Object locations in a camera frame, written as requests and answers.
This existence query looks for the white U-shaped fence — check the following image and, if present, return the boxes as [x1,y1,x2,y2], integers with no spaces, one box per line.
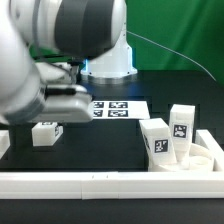
[0,130,224,199]

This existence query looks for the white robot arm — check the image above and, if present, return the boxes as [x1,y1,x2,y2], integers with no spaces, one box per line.
[0,0,136,125]

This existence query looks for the white marker sheet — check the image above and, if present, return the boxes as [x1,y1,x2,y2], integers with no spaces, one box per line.
[93,101,150,119]

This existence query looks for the thin grey wire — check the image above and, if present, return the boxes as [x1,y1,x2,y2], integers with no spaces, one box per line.
[126,30,218,83]

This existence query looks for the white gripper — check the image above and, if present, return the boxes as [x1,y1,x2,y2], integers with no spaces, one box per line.
[33,84,93,123]

